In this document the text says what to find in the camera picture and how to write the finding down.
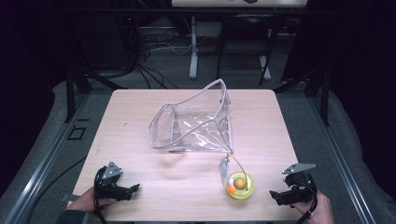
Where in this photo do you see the black floor cable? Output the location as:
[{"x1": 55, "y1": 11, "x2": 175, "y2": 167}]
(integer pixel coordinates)
[{"x1": 25, "y1": 155, "x2": 89, "y2": 224}]

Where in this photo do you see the yellow tumbler feather cat toy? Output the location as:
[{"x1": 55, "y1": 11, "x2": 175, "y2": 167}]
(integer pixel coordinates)
[{"x1": 218, "y1": 151, "x2": 255, "y2": 201}]

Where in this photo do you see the person's left hand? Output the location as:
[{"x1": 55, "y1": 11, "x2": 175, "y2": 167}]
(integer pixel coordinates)
[{"x1": 66, "y1": 186, "x2": 117, "y2": 215}]

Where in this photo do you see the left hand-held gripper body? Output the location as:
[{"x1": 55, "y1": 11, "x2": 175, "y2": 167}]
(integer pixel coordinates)
[{"x1": 93, "y1": 161, "x2": 132, "y2": 202}]

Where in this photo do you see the aluminium floor rail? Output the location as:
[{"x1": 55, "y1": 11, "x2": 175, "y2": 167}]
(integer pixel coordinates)
[
  {"x1": 305, "y1": 95, "x2": 378, "y2": 224},
  {"x1": 2, "y1": 92, "x2": 92, "y2": 224}
]

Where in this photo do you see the black chair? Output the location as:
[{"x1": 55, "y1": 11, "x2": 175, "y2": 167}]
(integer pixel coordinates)
[{"x1": 216, "y1": 13, "x2": 282, "y2": 87}]

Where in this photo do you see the clear plastic zipper bag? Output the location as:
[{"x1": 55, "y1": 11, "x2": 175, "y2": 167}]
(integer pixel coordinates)
[{"x1": 147, "y1": 77, "x2": 234, "y2": 154}]

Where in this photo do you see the bundle of floor cables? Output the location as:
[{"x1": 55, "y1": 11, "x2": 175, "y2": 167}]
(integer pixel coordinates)
[{"x1": 132, "y1": 27, "x2": 195, "y2": 91}]

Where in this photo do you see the person's right hand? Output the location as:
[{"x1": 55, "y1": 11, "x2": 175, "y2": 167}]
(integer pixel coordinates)
[{"x1": 290, "y1": 189, "x2": 336, "y2": 224}]

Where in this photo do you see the white desk leg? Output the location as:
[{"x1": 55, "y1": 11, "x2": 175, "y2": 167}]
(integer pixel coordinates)
[
  {"x1": 259, "y1": 55, "x2": 273, "y2": 81},
  {"x1": 189, "y1": 16, "x2": 200, "y2": 80}
]

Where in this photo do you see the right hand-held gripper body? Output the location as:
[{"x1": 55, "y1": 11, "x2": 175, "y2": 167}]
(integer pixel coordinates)
[{"x1": 281, "y1": 162, "x2": 318, "y2": 205}]

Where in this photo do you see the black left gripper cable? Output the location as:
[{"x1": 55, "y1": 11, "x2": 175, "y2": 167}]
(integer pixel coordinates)
[{"x1": 92, "y1": 199, "x2": 107, "y2": 224}]

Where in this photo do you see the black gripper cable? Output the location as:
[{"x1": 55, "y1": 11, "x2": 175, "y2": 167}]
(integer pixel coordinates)
[
  {"x1": 294, "y1": 181, "x2": 319, "y2": 224},
  {"x1": 92, "y1": 199, "x2": 107, "y2": 224}
]

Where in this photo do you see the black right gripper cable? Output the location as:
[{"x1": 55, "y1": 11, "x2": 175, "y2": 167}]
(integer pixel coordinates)
[{"x1": 294, "y1": 181, "x2": 319, "y2": 224}]

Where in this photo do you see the black metal stand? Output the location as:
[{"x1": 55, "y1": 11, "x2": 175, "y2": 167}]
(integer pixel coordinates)
[
  {"x1": 273, "y1": 66, "x2": 332, "y2": 127},
  {"x1": 63, "y1": 66, "x2": 129, "y2": 124}
]

